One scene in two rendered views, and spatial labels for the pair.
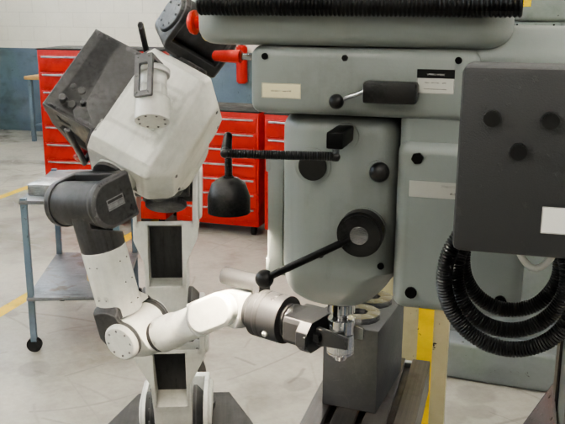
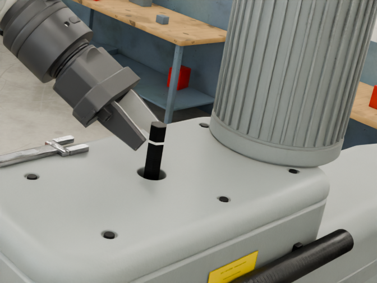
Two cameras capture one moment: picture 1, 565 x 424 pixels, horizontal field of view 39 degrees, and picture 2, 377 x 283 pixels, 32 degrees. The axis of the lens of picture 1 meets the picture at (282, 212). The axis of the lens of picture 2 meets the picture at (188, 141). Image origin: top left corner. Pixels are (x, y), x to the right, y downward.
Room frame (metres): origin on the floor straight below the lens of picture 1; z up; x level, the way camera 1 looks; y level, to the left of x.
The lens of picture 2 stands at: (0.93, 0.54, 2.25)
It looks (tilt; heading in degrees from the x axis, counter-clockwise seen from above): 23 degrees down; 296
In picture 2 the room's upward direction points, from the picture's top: 10 degrees clockwise
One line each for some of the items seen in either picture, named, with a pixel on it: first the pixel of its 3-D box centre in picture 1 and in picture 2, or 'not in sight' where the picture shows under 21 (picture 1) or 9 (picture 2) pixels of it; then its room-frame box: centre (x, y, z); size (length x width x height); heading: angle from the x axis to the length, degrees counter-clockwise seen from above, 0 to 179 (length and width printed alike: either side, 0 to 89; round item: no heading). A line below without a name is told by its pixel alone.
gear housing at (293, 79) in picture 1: (373, 76); not in sight; (1.27, -0.14, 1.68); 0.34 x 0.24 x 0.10; 74
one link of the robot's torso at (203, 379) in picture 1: (177, 403); not in sight; (2.08, 0.30, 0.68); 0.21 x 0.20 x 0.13; 3
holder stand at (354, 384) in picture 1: (364, 346); not in sight; (1.64, -0.18, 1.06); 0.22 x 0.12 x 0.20; 158
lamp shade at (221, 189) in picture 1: (229, 193); not in sight; (1.30, 0.09, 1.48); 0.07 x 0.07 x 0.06
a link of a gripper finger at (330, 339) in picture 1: (330, 340); not in sight; (1.26, -0.08, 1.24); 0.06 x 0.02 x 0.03; 55
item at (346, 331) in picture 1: (340, 336); not in sight; (1.28, -0.10, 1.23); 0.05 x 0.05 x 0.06
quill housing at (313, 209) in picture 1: (346, 204); not in sight; (1.28, -0.11, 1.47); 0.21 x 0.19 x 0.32; 164
